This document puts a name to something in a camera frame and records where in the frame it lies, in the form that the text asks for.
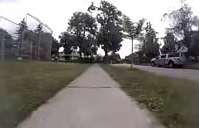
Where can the white house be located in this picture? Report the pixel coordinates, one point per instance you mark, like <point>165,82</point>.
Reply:
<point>70,55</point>

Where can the large leafy tree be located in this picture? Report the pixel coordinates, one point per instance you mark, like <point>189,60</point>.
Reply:
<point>108,33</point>
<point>82,30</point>

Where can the thin young tree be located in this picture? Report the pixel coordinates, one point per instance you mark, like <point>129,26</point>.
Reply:
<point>132,50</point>

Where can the grey concrete sidewalk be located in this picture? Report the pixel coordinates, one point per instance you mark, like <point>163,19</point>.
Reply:
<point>93,100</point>

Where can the trees along road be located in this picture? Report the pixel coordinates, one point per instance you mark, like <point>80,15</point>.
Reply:
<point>150,43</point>

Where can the grass strip beside road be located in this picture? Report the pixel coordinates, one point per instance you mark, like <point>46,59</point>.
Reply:
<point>160,90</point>

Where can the white pickup truck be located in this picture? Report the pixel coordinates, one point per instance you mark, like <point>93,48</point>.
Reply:
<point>168,60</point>

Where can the wide grass field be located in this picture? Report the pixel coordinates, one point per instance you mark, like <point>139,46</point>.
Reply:
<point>30,83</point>

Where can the grey asphalt road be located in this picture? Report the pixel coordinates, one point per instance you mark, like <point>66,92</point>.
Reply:
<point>187,73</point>

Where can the large tree by house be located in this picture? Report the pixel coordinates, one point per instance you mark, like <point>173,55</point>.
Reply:
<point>187,26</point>

